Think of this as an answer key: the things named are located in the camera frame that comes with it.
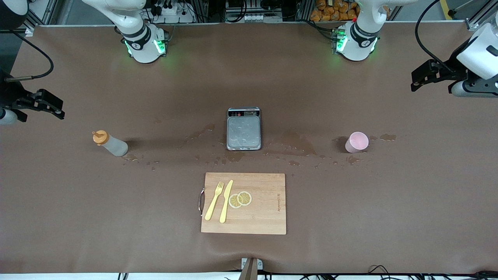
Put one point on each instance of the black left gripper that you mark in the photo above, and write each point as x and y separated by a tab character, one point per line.
453	64

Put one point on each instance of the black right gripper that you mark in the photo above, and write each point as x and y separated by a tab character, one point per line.
8	94

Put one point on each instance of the clear sauce bottle orange cap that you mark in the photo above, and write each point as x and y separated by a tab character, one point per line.
114	146

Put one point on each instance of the pink plastic cup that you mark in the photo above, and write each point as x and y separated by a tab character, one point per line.
357	142

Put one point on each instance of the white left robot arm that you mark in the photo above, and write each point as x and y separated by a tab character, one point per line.
360	35

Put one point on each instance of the pile of orange snacks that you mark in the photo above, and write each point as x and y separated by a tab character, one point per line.
330	13

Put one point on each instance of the white power strip with plugs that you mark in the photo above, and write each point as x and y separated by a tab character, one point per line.
169	11

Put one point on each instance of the white multi-socket strip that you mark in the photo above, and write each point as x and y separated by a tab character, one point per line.
253	17

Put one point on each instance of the silver digital kitchen scale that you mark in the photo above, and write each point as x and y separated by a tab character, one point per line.
244	132

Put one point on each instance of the yellow plastic fork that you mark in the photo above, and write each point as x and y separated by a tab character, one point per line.
213	204

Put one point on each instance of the wooden cutting board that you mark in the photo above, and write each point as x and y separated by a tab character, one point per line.
264	210

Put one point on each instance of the yellow plastic knife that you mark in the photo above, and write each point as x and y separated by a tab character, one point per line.
225	206

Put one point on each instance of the lemon slice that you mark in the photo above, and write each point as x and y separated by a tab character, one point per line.
233	201
245	198

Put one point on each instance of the aluminium frame rail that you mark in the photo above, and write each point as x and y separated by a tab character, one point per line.
31	28
472	24

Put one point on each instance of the metal table edge bracket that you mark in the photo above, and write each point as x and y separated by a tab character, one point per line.
251	268

